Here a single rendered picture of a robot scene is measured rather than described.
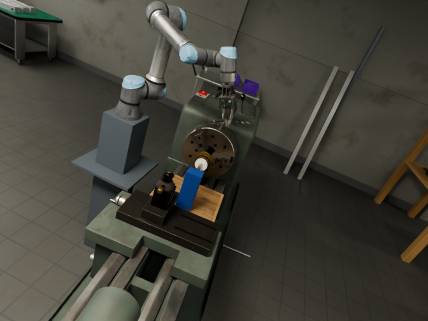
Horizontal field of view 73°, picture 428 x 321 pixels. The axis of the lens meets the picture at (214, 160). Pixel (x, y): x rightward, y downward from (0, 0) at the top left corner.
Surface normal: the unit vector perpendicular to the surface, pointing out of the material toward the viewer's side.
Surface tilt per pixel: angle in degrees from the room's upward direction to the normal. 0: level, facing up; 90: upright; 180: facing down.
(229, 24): 90
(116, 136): 90
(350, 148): 90
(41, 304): 0
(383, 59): 90
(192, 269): 0
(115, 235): 0
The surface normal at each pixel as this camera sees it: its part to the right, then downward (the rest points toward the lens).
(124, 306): 0.69, -0.57
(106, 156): -0.29, 0.39
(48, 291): 0.32, -0.83
